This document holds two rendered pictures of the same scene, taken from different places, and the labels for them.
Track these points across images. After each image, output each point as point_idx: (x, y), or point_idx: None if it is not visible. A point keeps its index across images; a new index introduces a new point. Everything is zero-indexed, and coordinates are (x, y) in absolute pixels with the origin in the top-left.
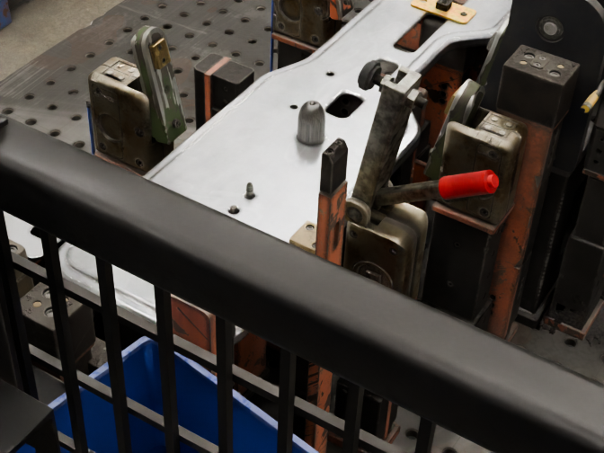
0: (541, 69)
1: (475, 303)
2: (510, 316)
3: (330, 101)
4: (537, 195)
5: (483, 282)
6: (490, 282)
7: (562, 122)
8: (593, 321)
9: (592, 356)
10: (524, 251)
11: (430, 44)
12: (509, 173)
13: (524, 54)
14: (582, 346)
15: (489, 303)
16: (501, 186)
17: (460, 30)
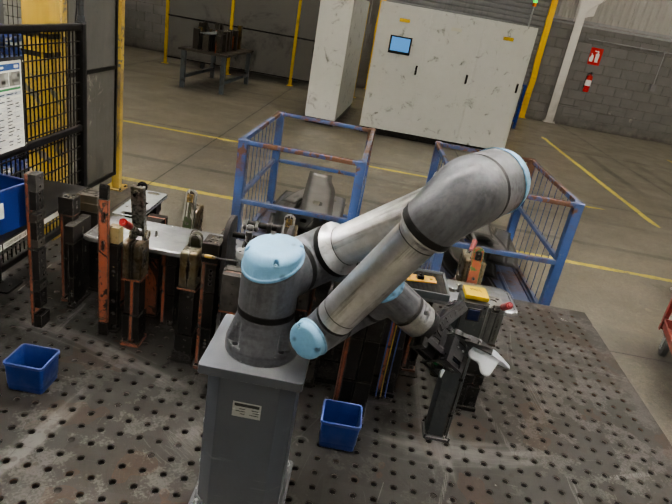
0: (210, 239)
1: (177, 323)
2: (197, 353)
3: None
4: (202, 294)
5: (181, 316)
6: (190, 325)
7: (215, 269)
8: None
9: (201, 392)
10: (199, 319)
11: None
12: (181, 264)
13: (219, 237)
14: (206, 389)
15: (189, 336)
16: (179, 268)
17: None
